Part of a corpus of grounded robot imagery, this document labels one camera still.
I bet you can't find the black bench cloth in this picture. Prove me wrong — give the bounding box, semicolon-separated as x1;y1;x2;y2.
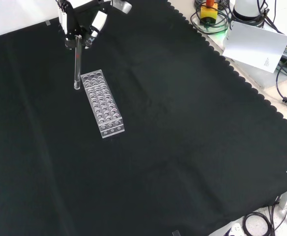
0;0;287;236

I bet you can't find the translucent plastic block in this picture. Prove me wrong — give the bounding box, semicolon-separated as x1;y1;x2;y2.
240;61;280;89

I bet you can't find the black looped cable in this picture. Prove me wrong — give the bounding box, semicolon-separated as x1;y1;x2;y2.
189;0;230;34

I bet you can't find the pale board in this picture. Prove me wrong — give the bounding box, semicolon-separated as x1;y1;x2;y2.
222;20;287;74

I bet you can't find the clear plastic test tube rack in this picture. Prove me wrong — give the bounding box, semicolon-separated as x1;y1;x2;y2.
80;69;125;139

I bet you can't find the white power strip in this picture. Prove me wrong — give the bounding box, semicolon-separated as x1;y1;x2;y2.
222;222;243;236

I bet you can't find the clear glass test tube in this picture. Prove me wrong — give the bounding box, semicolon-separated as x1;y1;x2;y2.
73;34;83;90

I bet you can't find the black cable coil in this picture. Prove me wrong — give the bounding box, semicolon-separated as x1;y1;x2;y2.
242;212;275;236

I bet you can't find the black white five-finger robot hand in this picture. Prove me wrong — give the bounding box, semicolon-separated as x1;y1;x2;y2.
55;0;133;51

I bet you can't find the yellow stop button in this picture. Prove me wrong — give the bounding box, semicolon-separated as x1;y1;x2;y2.
199;0;219;26

